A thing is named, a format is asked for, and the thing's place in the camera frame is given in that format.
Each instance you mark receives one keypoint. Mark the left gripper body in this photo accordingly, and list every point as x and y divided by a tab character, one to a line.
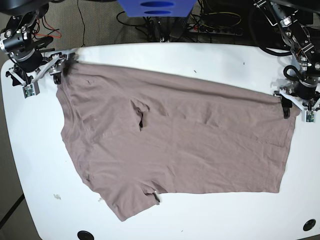
299	90

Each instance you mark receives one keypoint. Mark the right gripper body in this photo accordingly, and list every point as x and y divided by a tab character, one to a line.
31	63

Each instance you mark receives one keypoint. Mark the mauve T-shirt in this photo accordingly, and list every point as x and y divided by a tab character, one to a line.
133	134

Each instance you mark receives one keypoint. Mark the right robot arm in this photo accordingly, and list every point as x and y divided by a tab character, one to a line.
17	38

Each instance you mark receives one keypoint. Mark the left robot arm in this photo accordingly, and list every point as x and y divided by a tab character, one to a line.
304	79

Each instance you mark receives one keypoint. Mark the black power strip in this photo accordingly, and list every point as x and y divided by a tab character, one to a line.
217	30

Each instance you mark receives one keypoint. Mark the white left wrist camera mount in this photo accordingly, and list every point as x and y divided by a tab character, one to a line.
308	108

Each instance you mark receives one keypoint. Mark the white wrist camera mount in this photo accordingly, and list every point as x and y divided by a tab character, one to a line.
50	65
308	108

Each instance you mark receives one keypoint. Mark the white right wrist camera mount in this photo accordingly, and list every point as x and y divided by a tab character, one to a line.
50	65

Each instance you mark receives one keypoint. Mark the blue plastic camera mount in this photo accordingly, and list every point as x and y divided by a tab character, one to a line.
157	8

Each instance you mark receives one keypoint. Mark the black right cable grommet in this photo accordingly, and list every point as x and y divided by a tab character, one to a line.
309	225

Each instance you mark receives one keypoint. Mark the black cable grommet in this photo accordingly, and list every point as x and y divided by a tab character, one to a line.
309	225
85	235

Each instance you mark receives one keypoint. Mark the black left cable grommet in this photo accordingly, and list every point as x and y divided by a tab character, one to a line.
85	235

